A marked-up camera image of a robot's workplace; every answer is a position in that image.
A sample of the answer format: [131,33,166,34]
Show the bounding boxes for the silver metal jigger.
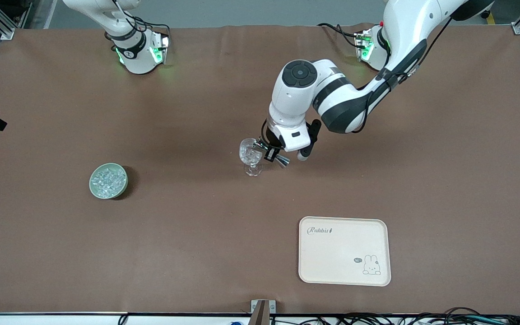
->
[252,139,291,168]

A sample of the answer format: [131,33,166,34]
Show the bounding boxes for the black right base cable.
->
[125,16,171,41]

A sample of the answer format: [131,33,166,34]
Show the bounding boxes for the cream rabbit print tray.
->
[298,216,392,287]

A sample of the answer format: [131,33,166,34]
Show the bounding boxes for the black left base cable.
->
[318,23,362,48]

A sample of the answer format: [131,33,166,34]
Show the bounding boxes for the black base cable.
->
[318,23,362,48]
[125,16,171,41]

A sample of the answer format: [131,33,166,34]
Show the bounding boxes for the clear wine glass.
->
[239,138,264,177]

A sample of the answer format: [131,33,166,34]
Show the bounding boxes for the black cable bundle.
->
[271,307,520,325]

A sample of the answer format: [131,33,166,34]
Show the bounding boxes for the clear ice cubes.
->
[93,166,124,195]

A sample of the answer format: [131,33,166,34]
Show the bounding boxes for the grey metal bracket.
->
[251,300,276,314]

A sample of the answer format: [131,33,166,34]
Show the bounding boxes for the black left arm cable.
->
[362,18,451,134]

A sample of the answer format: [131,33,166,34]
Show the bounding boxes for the green round bowl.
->
[89,162,129,200]

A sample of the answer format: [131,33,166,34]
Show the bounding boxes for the brown table mat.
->
[0,23,520,315]

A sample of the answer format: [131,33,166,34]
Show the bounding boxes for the brown wooden post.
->
[251,300,270,325]

